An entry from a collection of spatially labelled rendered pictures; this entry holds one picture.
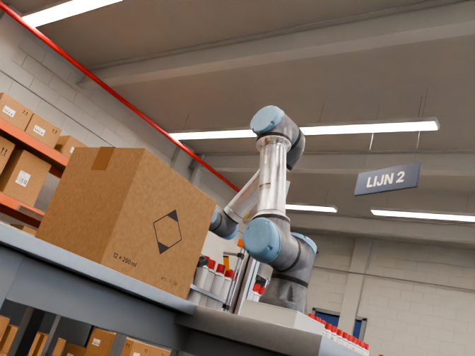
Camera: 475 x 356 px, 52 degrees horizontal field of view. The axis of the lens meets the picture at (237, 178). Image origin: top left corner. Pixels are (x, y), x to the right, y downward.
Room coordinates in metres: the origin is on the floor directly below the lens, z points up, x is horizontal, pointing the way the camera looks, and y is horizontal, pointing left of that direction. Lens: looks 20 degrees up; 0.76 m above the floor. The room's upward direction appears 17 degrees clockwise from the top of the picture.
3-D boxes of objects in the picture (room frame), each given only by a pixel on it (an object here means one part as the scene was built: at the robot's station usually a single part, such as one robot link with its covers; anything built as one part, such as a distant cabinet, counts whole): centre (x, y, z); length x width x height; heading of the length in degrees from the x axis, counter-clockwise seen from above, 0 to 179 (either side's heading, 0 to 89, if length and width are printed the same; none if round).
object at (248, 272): (1.83, -0.14, 1.16); 0.04 x 0.04 x 0.67; 49
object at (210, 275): (1.90, 0.00, 0.98); 0.05 x 0.05 x 0.20
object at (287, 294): (1.50, -0.25, 0.98); 0.15 x 0.15 x 0.10
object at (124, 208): (1.19, 0.22, 0.99); 0.30 x 0.24 x 0.27; 143
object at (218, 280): (1.93, -0.04, 0.98); 0.05 x 0.05 x 0.20
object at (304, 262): (1.50, -0.24, 1.10); 0.13 x 0.12 x 0.14; 135
